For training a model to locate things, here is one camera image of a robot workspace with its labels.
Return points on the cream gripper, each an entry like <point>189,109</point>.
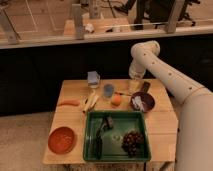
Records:
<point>134,86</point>

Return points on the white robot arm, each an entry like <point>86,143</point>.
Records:
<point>194,147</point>

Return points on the green plastic tray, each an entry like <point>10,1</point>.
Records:
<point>123,123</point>

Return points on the white item in bowl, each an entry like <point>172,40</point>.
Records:
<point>138,103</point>

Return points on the purple bowl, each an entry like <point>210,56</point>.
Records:
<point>148,100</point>

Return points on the orange fruit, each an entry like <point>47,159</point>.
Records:
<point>116,100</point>

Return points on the blue plastic cup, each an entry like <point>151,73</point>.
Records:
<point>108,90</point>

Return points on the small blue white carton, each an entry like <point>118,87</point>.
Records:
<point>93,79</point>

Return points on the peeled banana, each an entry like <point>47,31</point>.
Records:
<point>91,101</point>

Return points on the dark grape bunch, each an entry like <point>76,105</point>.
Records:
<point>132,142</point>

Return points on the wooden table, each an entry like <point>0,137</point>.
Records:
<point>161,124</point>

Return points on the orange carrot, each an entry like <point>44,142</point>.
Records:
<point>69,102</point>

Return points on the orange plastic bowl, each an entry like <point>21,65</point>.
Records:
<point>62,140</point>

